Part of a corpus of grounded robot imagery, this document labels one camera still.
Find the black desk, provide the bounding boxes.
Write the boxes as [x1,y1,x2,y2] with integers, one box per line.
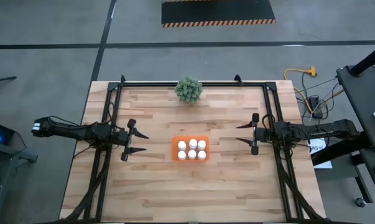
[336,64,375,152]

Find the black metal table frame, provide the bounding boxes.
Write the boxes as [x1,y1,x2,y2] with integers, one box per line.
[61,74,323,224]

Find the black power strip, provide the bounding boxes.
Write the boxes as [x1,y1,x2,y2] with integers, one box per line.
[308,95,324,119]

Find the black diagonal pole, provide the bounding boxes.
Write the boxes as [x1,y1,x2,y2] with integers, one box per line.
[350,42,375,78]

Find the black tripod leg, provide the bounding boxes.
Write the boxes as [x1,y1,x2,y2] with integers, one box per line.
[0,75,17,105]

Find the orange translucent plastic basket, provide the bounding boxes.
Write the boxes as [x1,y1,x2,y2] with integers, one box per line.
[170,134,210,162]

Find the black hazard striped floor mat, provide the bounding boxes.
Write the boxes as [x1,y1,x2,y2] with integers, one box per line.
[161,0,277,29]

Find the black computer with blue light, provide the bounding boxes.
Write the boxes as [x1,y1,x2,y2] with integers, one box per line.
[0,119,16,146]

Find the yellow extension cord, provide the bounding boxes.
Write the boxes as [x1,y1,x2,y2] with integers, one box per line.
[283,66,318,114]

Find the black floor cables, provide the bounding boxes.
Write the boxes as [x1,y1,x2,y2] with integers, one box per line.
[295,73,345,125]

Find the white paper sheet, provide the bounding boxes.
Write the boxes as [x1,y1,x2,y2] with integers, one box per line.
[308,138,333,170]

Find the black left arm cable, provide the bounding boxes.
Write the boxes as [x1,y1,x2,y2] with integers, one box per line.
[105,101,117,125]

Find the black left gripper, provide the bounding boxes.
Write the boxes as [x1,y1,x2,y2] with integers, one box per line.
[117,118,150,162]

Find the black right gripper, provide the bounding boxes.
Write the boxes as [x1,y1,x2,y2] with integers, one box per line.
[236,113,275,156]

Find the black stand beam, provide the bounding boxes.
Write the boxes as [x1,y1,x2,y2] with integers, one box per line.
[310,133,373,167]

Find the small green artificial plant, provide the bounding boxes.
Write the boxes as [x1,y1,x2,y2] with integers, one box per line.
[174,76,203,105]

